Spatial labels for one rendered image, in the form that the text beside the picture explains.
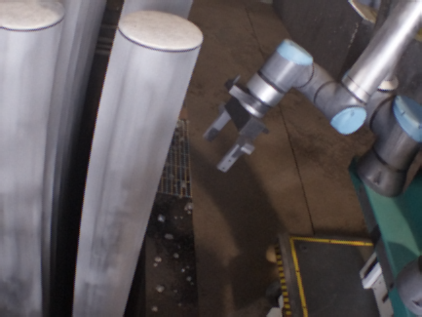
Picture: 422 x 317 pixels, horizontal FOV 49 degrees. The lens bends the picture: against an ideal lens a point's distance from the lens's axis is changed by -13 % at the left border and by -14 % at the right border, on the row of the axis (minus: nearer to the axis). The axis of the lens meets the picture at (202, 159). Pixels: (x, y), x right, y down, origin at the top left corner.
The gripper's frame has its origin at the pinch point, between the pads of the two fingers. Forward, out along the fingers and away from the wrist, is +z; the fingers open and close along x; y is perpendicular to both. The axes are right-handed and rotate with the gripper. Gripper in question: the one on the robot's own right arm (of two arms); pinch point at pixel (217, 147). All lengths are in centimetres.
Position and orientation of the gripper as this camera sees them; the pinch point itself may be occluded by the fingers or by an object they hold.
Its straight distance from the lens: 135.7
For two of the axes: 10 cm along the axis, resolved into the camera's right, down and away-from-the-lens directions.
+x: -2.5, -5.7, 7.8
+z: -5.9, 7.3, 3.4
